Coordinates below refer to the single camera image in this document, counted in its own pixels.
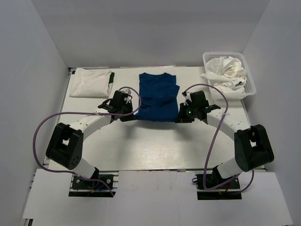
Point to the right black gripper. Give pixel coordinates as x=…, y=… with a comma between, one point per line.
x=182, y=118

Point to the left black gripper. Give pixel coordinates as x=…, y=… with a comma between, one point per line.
x=127, y=118

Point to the blue t-shirt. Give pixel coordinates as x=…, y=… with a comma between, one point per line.
x=159, y=97

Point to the white t-shirt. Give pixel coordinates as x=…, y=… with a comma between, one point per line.
x=91, y=83
x=226, y=74

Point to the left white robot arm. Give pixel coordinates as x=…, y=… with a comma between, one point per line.
x=66, y=144

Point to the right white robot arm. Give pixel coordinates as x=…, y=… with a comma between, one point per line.
x=252, y=147

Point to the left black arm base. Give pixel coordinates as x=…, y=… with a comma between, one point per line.
x=83, y=188

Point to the folded white t-shirt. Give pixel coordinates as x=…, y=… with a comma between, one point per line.
x=91, y=83

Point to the white plastic basket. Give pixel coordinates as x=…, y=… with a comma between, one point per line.
x=250, y=88

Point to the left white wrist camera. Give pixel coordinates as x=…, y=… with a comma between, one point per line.
x=128, y=96

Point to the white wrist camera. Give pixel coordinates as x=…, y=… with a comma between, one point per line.
x=187, y=97
x=128, y=96

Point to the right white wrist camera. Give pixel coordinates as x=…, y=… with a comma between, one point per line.
x=187, y=97

